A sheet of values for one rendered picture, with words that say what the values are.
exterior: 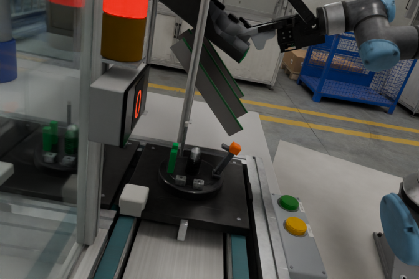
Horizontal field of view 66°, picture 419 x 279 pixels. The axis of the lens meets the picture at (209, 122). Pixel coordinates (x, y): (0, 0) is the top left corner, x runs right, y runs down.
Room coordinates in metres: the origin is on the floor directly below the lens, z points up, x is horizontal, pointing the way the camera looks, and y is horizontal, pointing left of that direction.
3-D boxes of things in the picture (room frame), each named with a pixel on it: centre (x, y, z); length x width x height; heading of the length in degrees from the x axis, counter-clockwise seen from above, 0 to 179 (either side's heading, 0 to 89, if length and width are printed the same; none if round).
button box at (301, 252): (0.50, -0.21, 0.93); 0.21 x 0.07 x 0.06; 3
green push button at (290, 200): (0.57, -0.20, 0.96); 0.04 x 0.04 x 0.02
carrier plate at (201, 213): (0.57, 0.01, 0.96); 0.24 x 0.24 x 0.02; 3
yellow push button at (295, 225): (0.50, -0.21, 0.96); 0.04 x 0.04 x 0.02
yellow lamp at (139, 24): (0.38, 0.12, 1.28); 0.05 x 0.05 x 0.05
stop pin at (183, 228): (0.45, 0.01, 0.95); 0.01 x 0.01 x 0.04; 3
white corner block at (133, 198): (0.47, 0.11, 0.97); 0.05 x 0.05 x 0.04; 3
